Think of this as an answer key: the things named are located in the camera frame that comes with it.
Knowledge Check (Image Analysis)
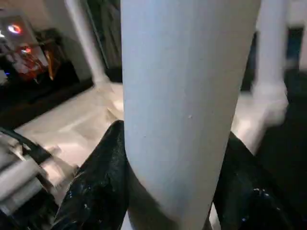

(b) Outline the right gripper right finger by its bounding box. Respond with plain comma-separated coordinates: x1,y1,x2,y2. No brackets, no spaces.
212,132,298,230

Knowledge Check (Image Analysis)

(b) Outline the white plastic table top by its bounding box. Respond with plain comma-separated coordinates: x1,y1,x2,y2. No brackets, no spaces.
14,80,290,190

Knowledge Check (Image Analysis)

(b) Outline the white plastic table leg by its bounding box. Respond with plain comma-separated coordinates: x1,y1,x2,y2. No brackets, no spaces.
119,0,261,230
250,0,290,101
64,0,107,84

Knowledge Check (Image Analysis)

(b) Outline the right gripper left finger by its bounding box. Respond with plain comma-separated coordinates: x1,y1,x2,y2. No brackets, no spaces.
51,120,131,230

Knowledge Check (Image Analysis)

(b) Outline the grey curtain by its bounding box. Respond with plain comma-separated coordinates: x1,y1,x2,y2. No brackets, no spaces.
87,0,123,72

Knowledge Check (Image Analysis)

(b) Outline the black mat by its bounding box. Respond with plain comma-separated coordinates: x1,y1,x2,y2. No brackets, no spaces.
0,69,307,230

